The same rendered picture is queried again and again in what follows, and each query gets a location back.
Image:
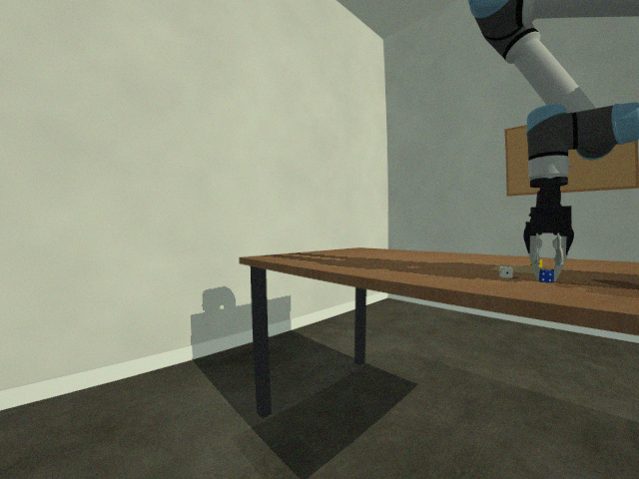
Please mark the blue die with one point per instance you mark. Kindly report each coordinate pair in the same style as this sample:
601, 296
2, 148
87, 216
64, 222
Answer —
546, 275

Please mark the tan square mat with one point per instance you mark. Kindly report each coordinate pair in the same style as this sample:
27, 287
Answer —
518, 269

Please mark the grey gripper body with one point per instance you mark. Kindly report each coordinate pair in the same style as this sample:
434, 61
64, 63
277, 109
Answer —
551, 218

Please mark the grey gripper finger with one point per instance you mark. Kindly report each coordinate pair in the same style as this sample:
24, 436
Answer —
561, 244
532, 242

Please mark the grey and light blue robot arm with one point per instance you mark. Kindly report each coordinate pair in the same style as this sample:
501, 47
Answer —
550, 129

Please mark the white die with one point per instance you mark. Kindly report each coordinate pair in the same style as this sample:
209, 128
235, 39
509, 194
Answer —
506, 271

